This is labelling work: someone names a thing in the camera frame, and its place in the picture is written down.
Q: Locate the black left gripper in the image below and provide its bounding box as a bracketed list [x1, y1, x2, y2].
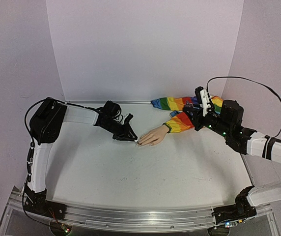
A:
[103, 119, 139, 142]

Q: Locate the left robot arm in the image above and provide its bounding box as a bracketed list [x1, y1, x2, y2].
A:
[24, 97, 138, 193]

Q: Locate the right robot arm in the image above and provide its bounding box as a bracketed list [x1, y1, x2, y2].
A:
[183, 98, 281, 207]

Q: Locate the rainbow striped jacket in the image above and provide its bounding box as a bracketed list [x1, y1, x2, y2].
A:
[151, 94, 224, 133]

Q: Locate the mannequin hand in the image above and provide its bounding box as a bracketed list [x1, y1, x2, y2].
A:
[137, 124, 169, 147]

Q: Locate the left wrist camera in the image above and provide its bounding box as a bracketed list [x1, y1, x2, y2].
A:
[123, 113, 134, 124]

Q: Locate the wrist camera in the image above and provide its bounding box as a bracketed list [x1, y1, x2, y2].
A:
[195, 87, 215, 117]
[123, 113, 134, 124]

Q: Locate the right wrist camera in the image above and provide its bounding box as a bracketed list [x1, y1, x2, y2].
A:
[195, 87, 215, 117]

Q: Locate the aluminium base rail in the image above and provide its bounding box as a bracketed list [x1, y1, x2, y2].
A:
[7, 186, 274, 229]

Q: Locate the left black cable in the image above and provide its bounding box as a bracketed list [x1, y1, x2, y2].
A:
[24, 98, 48, 146]

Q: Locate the black cable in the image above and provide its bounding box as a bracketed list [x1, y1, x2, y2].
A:
[24, 98, 48, 146]
[206, 76, 281, 138]

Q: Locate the right black cable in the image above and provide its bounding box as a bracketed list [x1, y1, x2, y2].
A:
[206, 76, 281, 138]

